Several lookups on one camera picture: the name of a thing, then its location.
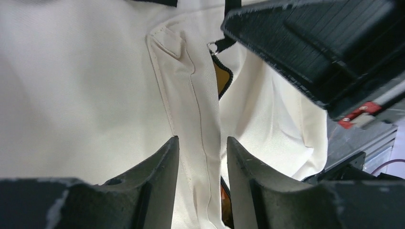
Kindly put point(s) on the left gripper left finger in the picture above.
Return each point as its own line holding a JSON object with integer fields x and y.
{"x": 140, "y": 198}

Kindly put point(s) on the cream canvas backpack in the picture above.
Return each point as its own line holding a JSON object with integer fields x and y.
{"x": 90, "y": 88}

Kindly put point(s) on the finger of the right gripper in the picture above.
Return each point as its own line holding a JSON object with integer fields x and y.
{"x": 338, "y": 53}

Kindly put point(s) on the aluminium frame rail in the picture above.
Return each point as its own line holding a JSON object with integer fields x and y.
{"x": 376, "y": 141}

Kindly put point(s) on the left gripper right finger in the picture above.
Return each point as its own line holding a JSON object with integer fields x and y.
{"x": 344, "y": 197}

